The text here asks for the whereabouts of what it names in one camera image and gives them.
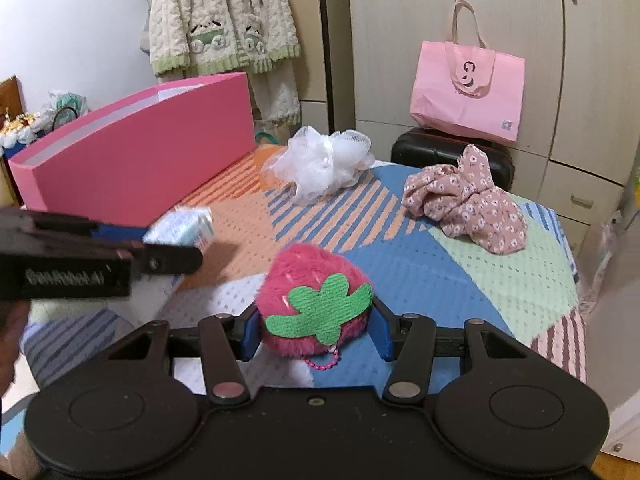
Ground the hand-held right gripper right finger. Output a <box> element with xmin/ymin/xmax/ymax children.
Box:
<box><xmin>369</xmin><ymin>297</ymin><xmax>529</xmax><ymax>405</ymax></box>

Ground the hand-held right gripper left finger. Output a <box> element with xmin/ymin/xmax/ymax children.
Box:
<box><xmin>107</xmin><ymin>305</ymin><xmax>262</xmax><ymax>406</ymax></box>

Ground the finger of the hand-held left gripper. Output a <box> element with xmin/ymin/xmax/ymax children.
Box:
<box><xmin>92</xmin><ymin>222</ymin><xmax>152</xmax><ymax>244</ymax></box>
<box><xmin>130</xmin><ymin>244</ymin><xmax>204</xmax><ymax>277</ymax></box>

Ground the blue white wet wipes pack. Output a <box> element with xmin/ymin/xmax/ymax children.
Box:
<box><xmin>142</xmin><ymin>206</ymin><xmax>216</xmax><ymax>252</ymax></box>

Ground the pink strawberry plush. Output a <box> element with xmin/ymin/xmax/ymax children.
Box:
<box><xmin>254</xmin><ymin>242</ymin><xmax>376</xmax><ymax>372</ymax></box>

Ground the pink storage box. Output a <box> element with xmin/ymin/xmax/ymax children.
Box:
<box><xmin>7</xmin><ymin>72</ymin><xmax>257</xmax><ymax>214</ymax></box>

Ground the colourful patchwork blanket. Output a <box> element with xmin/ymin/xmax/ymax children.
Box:
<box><xmin>0</xmin><ymin>142</ymin><xmax>588</xmax><ymax>461</ymax></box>

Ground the white crumpled plastic bag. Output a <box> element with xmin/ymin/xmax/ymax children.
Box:
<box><xmin>42</xmin><ymin>90</ymin><xmax>92</xmax><ymax>129</ymax></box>

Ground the white flower bouquet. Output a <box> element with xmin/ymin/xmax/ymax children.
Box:
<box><xmin>0</xmin><ymin>112</ymin><xmax>52</xmax><ymax>150</ymax></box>

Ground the pink floral cloth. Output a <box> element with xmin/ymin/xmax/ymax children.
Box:
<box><xmin>401</xmin><ymin>143</ymin><xmax>527</xmax><ymax>255</ymax></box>

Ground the wooden headboard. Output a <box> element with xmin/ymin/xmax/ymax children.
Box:
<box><xmin>0</xmin><ymin>76</ymin><xmax>24</xmax><ymax>207</ymax></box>

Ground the white mesh bath pouf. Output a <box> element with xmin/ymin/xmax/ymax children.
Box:
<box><xmin>269</xmin><ymin>125</ymin><xmax>377</xmax><ymax>206</ymax></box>

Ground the black suitcase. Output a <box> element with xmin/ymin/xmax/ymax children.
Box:
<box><xmin>390</xmin><ymin>127</ymin><xmax>516</xmax><ymax>194</ymax></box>

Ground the clear plastic bag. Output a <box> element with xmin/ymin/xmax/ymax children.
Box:
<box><xmin>579</xmin><ymin>209</ymin><xmax>627</xmax><ymax>313</ymax></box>

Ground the cream fluffy cardigan green trim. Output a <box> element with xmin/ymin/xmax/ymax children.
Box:
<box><xmin>139</xmin><ymin>0</ymin><xmax>302</xmax><ymax>127</ymax></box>

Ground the pink tote bag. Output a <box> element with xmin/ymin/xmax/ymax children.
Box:
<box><xmin>409</xmin><ymin>0</ymin><xmax>527</xmax><ymax>144</ymax></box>

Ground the beige wardrobe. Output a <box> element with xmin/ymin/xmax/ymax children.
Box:
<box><xmin>320</xmin><ymin>0</ymin><xmax>640</xmax><ymax>263</ymax></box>

